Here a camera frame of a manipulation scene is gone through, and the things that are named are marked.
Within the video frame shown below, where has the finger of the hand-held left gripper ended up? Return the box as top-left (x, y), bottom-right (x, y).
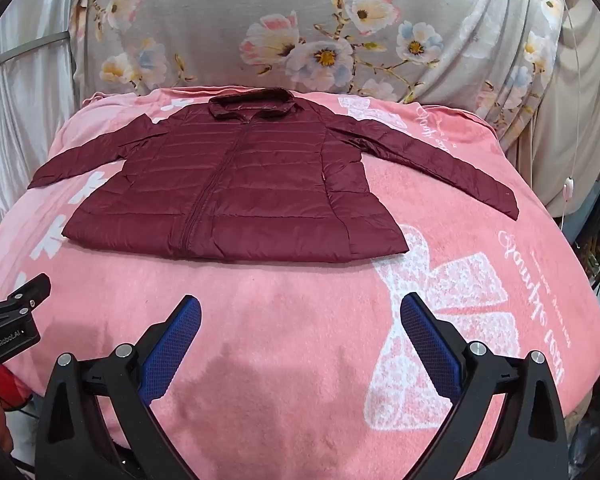
top-left (0, 274), bottom-right (51, 326)

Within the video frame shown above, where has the red cloth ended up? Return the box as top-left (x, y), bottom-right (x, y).
top-left (0, 364), bottom-right (31, 411)

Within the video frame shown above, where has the maroon puffer jacket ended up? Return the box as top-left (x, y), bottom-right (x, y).
top-left (27, 87), bottom-right (520, 261)

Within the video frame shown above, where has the grey floral sheet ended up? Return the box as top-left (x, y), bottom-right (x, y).
top-left (72, 0), bottom-right (566, 136)

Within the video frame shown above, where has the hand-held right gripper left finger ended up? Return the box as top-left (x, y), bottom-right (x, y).
top-left (37, 294), bottom-right (202, 480)

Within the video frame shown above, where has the grey curtain tieback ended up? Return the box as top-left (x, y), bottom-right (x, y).
top-left (0, 30), bottom-right (71, 68)

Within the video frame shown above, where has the beige curtain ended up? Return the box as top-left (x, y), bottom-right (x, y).
top-left (500, 5), bottom-right (600, 216)

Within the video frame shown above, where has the white cable with pink switch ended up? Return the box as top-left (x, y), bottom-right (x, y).
top-left (560, 0), bottom-right (581, 246)

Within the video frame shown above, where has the pink printed blanket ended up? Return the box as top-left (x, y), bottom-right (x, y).
top-left (0, 87), bottom-right (600, 480)

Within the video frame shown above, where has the white satin curtain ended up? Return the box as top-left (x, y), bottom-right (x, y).
top-left (0, 0), bottom-right (88, 241)

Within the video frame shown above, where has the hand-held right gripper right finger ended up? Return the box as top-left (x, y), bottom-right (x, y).
top-left (400, 292), bottom-right (571, 480)

